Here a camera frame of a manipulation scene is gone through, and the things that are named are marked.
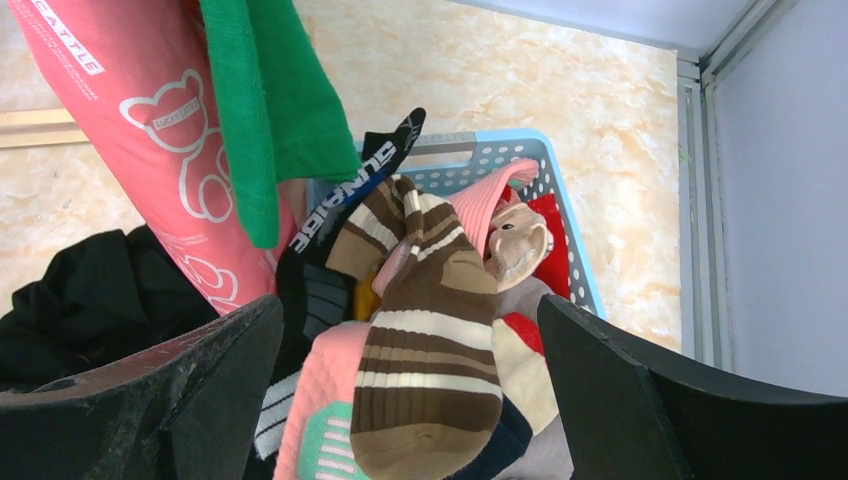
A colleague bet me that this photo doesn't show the mustard yellow striped sock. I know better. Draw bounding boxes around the mustard yellow striped sock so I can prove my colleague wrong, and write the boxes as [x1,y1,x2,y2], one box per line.
[352,271,381,322]

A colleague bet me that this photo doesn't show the green garment on hanger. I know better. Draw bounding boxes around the green garment on hanger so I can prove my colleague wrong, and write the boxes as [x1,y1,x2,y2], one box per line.
[200,0,361,249]

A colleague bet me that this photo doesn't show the light blue plastic basket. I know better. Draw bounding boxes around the light blue plastic basket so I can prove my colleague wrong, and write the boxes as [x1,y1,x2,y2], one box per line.
[307,127,607,323]

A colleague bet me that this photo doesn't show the black cloth pile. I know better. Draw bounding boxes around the black cloth pile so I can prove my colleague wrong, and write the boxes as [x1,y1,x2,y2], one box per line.
[1,225,219,392]

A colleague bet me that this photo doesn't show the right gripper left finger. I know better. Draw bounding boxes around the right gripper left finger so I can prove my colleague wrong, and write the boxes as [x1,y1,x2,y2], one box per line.
[1,295,283,479]

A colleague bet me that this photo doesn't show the black patterned long sock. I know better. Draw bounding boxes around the black patterned long sock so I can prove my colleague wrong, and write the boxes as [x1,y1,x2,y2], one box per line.
[251,107,429,462]

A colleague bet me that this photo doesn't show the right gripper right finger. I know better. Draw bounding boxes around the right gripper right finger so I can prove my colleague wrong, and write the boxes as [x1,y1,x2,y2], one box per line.
[538,295,847,479]

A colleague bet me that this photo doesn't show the pink printed shirt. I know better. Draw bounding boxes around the pink printed shirt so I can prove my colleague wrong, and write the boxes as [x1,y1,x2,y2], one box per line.
[10,1,280,314]

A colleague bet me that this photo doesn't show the beige and red animal sock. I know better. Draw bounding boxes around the beige and red animal sock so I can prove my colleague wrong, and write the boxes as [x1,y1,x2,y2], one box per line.
[484,187,570,297]

